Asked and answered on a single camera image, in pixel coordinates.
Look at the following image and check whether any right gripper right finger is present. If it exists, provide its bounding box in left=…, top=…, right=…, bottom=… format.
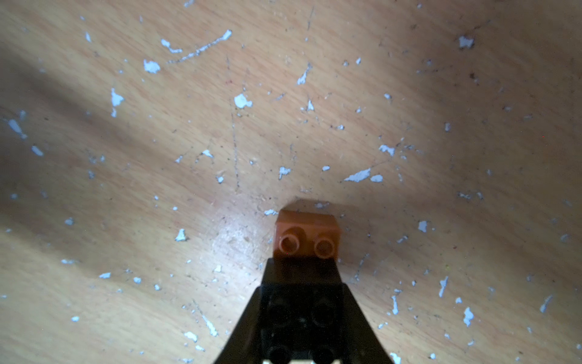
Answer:
left=341, top=284, right=394, bottom=364

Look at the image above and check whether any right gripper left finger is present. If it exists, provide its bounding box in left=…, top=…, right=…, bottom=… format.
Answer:
left=214, top=288, right=263, bottom=364

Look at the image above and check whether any orange square lego brick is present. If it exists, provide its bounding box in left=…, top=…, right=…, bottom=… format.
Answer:
left=273, top=210, right=341, bottom=260

